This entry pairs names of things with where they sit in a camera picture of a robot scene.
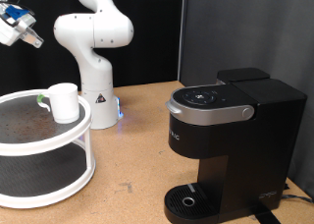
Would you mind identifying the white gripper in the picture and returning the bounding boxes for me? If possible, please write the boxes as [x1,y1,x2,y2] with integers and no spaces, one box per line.
[0,10,45,49]

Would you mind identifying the white mug green-taped handle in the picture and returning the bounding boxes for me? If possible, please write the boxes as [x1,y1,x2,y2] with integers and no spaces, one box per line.
[36,83,80,125]

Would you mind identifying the black Keurig coffee machine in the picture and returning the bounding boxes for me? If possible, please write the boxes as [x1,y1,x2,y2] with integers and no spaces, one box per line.
[163,67,308,224]

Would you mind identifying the white two-tier turntable shelf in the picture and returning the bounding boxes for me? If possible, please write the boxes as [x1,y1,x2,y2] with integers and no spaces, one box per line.
[0,88,97,209]

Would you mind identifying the black backdrop curtain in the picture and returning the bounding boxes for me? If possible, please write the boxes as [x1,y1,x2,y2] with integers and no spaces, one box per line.
[0,0,184,97]

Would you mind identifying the grey partition panel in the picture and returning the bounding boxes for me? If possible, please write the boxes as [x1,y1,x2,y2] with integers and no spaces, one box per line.
[178,0,314,198]

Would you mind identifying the braided power cable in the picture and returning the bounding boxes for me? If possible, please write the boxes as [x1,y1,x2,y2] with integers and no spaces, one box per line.
[281,183,314,205]

